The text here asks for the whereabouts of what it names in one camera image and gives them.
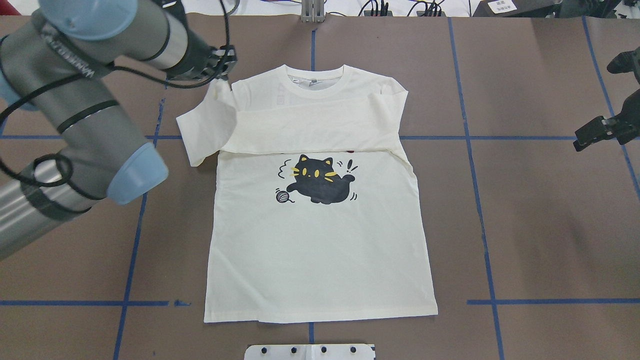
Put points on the white camera pedestal column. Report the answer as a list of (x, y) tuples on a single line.
[(332, 351)]

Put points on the aluminium frame post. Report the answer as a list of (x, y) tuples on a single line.
[(313, 11)]

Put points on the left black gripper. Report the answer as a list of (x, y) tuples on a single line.
[(197, 54)]

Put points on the cream long-sleeve cat shirt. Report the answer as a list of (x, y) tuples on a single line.
[(317, 214)]

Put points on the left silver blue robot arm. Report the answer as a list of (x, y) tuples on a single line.
[(55, 64)]

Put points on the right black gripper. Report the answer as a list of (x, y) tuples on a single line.
[(597, 131)]

